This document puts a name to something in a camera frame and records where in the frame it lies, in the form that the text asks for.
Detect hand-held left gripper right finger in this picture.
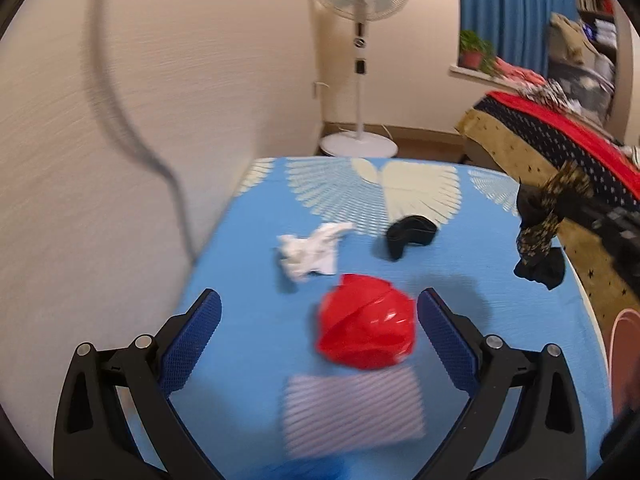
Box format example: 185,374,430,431
416,287,588,480

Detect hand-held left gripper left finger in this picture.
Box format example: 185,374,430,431
52,287,223,480

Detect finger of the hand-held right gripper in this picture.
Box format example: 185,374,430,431
547,195,608,235

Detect black gold patterned wrapper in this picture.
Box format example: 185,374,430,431
513,160,594,291

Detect red plastic bag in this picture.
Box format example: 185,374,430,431
316,273,418,371

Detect pink plastic bin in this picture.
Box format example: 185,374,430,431
611,308,640,411

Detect red blanket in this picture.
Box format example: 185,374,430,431
487,90,640,187

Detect blue patterned tablecloth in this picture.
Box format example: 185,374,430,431
120,156,615,480

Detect bed with starry skirt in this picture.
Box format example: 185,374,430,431
454,91,640,332

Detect purple striped cloth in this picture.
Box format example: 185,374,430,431
280,366,427,459

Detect black curved object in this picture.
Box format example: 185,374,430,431
386,215,439,262

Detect black white striped cloth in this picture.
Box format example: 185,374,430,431
515,80,572,112

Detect white crumpled tissue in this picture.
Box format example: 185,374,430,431
276,221,357,284

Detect pile of bags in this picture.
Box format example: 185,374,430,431
547,12,617,122

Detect pink cloth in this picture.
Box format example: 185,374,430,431
494,57,549,87

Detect green potted plant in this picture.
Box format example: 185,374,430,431
458,30,499,76

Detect wooden bookshelf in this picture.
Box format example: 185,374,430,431
575,0,620,36

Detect blue curtain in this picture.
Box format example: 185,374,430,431
457,0,614,79

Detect grey wall cable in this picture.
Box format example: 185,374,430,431
84,0,199,262

